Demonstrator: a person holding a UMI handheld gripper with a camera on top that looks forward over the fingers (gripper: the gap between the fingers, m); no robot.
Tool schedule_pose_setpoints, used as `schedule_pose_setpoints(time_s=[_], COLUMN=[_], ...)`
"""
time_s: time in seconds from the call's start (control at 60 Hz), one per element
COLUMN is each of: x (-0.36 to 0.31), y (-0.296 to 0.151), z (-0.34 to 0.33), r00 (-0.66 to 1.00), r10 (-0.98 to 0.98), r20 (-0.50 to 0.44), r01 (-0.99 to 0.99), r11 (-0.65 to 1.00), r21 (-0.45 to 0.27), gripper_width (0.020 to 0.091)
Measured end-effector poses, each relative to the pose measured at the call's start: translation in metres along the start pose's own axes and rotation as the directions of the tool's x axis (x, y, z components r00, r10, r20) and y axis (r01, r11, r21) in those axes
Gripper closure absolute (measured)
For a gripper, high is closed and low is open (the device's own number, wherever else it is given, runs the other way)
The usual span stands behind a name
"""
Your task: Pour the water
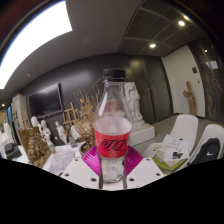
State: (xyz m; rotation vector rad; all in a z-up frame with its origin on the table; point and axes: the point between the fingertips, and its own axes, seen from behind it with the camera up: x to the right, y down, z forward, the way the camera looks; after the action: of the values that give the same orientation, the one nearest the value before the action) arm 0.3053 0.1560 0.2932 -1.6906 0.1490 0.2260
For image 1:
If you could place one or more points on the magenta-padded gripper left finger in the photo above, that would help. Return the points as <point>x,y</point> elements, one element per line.
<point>88,161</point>

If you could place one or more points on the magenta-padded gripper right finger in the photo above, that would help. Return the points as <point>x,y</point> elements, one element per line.
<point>136,161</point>

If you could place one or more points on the clear bottle with red label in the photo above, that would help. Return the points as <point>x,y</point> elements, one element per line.
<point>112,136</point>

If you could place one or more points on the dark grey plant pot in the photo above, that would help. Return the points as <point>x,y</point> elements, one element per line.
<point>83,148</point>

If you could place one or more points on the printed paper sheet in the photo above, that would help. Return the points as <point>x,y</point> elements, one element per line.
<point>61,161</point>

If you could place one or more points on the stack of books and papers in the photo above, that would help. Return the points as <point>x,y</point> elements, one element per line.
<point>171,148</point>

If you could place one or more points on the dried brown plant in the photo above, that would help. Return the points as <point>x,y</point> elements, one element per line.
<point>86,116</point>

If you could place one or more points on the wooden easel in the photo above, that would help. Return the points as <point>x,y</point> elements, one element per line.
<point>70,115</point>

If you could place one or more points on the small white plaster figurines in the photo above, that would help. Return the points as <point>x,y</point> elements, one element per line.
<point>45,128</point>

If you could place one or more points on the golden relief sculpture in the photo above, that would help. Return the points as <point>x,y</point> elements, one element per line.
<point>35,148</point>

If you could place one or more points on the white chair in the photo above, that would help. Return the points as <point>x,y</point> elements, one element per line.
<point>213,131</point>
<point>185,128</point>

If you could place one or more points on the black backpack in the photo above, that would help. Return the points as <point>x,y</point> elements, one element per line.
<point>206,151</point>

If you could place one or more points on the black desktop device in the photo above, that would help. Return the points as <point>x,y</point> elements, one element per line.
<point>11,151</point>

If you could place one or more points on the brown wooden figure statue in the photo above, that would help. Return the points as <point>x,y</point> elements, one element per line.
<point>190,98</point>

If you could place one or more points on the white shelf unit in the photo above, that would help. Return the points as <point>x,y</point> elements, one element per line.
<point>18,110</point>

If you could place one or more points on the recessed ceiling spotlights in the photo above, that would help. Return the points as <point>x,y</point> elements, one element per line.
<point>152,45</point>

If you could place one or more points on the large ceiling light panel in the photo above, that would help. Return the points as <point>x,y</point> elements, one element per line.
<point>33,43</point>

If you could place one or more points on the black wall screen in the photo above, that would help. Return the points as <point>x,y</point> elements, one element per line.
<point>45,101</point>

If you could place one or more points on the small black wall panel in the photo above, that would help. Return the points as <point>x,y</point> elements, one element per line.
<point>194,70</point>

